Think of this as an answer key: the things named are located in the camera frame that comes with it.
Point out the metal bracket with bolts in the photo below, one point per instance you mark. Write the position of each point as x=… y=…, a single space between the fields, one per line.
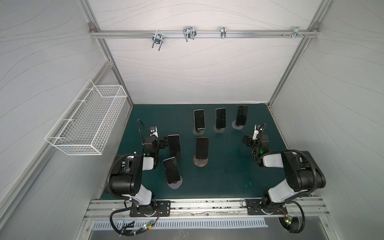
x=296 y=34

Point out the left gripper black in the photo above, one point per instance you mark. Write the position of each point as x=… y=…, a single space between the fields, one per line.
x=162 y=143

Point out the lilac back phone stand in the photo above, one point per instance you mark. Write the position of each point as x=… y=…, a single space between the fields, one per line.
x=237 y=127

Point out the lilac phone stand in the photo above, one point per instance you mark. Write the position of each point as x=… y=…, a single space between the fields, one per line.
x=237 y=127
x=176 y=184

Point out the phone from grey stand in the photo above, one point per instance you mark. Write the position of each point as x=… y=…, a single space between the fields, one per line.
x=220 y=118

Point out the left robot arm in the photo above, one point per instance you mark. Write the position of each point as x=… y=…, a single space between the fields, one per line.
x=124 y=179

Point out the aluminium front rail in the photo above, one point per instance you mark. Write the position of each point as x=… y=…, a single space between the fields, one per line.
x=187 y=209

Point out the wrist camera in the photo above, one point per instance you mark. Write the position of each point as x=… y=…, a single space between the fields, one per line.
x=257 y=130
x=154 y=131

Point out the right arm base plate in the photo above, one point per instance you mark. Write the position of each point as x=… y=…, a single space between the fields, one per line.
x=258 y=207

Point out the green table mat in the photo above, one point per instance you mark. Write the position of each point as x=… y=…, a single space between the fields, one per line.
x=230 y=171

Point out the wooden round phone stand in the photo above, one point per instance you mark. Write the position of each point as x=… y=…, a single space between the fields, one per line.
x=200 y=162

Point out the phone on wooden stand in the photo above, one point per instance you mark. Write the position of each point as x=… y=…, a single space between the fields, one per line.
x=202 y=148

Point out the metal u-bolt on crossbar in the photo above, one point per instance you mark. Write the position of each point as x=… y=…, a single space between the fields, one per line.
x=189 y=33

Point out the white round phone stand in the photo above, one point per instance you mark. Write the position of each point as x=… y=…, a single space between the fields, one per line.
x=198 y=132

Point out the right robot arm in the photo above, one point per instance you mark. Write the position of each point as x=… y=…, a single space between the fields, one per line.
x=302 y=174

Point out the white wire basket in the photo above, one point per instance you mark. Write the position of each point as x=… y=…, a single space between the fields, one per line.
x=86 y=125

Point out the phone from lilac back stand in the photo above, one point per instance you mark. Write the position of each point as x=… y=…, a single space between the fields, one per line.
x=241 y=118

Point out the pink phone on black stand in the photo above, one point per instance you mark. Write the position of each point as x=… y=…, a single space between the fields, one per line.
x=174 y=146

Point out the phone on white stand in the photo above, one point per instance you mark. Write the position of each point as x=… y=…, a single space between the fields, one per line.
x=199 y=120

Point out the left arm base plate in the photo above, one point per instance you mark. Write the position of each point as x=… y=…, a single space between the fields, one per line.
x=154 y=209

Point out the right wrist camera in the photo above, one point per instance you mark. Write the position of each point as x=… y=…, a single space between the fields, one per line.
x=257 y=130

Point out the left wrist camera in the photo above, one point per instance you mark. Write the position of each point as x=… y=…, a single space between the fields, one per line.
x=154 y=131

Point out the small metal bracket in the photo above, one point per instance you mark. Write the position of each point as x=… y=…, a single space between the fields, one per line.
x=223 y=32

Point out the phone from lilac stand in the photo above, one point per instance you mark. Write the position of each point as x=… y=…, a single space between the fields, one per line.
x=241 y=118
x=171 y=170

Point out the phone from lilac front stand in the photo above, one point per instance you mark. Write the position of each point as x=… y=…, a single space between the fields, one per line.
x=171 y=170

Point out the aluminium crossbar rail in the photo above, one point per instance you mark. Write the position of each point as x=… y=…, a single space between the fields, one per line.
x=201 y=34

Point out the metal clamp on crossbar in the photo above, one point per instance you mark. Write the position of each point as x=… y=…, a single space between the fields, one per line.
x=157 y=39

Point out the white slotted cable duct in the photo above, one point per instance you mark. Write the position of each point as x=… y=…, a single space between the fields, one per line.
x=176 y=224

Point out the grey round phone stand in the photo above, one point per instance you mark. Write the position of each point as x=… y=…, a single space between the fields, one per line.
x=218 y=130

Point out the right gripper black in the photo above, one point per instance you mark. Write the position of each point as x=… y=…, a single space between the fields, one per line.
x=248 y=140

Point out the lilac front phone stand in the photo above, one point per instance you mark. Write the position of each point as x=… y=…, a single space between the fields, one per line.
x=176 y=184

